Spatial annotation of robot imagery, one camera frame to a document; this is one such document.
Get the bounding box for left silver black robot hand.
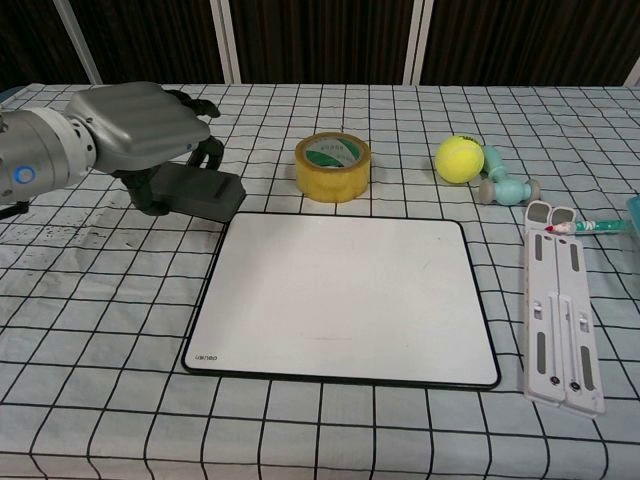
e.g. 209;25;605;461
64;81;225;216

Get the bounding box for dark grey whiteboard eraser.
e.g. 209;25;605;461
149;162;249;224

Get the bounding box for white dry-erase board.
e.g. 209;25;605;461
180;211;502;391

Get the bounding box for dark folding screen white frames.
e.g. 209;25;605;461
0;0;640;90

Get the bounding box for yellow packing tape roll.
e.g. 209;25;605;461
293;132;372;203

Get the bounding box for white black grid tablecloth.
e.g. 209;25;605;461
0;82;640;480

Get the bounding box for yellow tennis ball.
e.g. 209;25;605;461
434;134;485;185

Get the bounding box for teal toy hammer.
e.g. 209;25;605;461
478;145;542;206

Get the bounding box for white folding laptop stand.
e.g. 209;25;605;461
518;200;607;416

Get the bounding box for teal clear plastic container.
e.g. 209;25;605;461
624;195;640;275

